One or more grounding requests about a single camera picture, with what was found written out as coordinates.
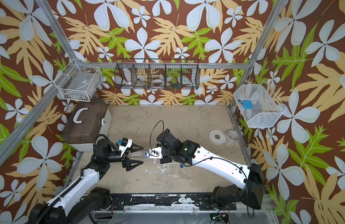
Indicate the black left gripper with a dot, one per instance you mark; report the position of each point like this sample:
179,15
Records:
126,163

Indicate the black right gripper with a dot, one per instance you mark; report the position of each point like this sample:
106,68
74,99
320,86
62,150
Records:
164,160

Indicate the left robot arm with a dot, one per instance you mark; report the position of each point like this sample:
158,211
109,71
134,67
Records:
82,197

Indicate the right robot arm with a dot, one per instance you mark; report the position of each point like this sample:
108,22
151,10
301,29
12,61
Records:
248,182

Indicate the white foam tape roll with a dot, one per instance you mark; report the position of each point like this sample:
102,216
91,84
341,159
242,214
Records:
217,137

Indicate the brown lid storage box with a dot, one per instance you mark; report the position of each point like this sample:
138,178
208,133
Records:
88,120

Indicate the clear packing tape roll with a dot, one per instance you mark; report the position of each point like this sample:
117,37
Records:
232,136

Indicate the blue object in basket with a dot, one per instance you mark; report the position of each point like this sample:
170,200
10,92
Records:
247,104

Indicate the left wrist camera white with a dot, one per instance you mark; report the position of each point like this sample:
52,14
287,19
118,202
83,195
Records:
124,146

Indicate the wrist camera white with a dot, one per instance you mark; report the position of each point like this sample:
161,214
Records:
155,153
124,146

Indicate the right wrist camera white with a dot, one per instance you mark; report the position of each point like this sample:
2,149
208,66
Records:
155,153

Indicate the black wire basket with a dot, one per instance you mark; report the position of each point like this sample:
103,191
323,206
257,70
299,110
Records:
160,74

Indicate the white wire basket left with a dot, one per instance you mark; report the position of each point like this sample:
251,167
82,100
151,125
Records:
78,81

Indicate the white wire basket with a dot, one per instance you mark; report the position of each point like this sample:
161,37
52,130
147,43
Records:
267,107
78,81

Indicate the white wire basket right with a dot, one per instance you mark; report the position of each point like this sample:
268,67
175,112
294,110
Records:
267,107

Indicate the aluminium frame post left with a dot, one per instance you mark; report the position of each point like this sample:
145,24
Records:
57,29

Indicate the aluminium frame post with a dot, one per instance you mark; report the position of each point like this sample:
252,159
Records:
266,32
57,29

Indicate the aluminium frame rail left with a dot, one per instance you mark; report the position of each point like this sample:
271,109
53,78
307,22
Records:
22,129

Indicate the aluminium frame post right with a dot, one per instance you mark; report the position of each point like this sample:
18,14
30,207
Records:
266,32

